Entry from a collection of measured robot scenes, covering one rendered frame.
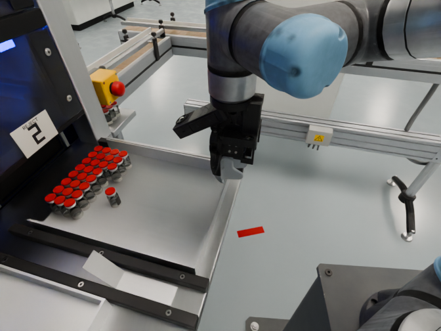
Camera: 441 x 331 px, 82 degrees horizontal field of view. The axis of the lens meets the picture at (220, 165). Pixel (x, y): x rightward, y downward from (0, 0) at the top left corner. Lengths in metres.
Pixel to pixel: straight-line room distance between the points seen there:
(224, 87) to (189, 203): 0.28
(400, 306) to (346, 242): 1.27
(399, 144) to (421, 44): 1.26
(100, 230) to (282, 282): 1.07
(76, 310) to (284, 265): 1.15
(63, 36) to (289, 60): 0.52
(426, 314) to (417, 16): 0.29
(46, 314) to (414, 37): 0.60
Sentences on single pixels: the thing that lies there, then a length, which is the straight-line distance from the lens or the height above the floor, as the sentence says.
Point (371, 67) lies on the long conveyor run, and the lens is 1.31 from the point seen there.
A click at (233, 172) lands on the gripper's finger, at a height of 0.97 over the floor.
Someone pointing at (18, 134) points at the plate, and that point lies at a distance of 0.60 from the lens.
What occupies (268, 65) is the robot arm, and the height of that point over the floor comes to 1.22.
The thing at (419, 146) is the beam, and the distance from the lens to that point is 1.61.
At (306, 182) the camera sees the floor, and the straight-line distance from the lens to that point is 1.88.
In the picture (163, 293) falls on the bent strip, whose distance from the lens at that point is 0.48.
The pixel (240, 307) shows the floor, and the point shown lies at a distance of 1.39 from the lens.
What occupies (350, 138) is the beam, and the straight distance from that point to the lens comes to 1.51.
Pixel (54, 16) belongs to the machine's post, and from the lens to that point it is 0.66.
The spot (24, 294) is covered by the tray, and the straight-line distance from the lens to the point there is 0.57.
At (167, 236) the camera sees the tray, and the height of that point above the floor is 0.88.
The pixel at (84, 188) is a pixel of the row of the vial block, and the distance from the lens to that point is 0.59.
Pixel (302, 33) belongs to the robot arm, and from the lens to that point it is 0.26.
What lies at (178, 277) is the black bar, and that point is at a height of 0.90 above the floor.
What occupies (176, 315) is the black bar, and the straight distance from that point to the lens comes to 0.44.
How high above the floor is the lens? 1.32
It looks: 44 degrees down
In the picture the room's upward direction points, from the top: straight up
